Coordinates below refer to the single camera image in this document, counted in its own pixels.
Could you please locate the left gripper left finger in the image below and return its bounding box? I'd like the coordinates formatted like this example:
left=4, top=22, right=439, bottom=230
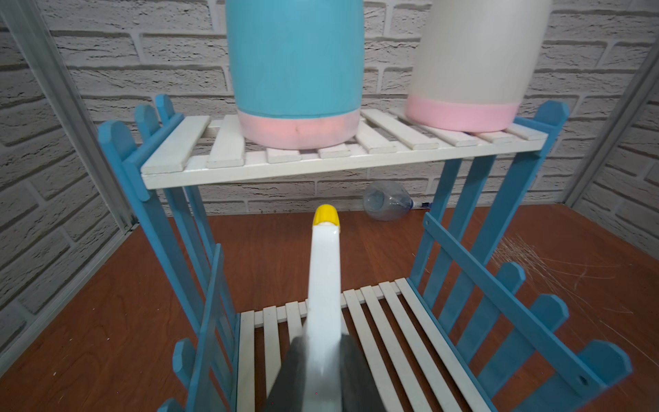
left=263, top=336, right=308, bottom=412

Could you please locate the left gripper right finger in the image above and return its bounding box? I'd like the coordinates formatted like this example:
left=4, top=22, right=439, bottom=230
left=339, top=334, right=386, bottom=412

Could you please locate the yellow transparent spray bottle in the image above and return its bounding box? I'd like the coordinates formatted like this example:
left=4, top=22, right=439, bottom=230
left=302, top=204, right=343, bottom=411

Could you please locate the clear blue spray bottle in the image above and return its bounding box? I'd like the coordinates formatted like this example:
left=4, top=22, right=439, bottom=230
left=362, top=180, right=432, bottom=221

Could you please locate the blue pink spray bottle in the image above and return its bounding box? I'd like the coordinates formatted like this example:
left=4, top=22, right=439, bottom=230
left=225, top=0, right=365, bottom=150

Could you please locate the white pink spray bottle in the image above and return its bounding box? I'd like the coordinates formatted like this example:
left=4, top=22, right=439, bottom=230
left=405, top=0, right=553, bottom=133

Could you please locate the blue white slatted shelf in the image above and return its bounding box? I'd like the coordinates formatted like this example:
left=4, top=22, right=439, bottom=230
left=99, top=94, right=633, bottom=411

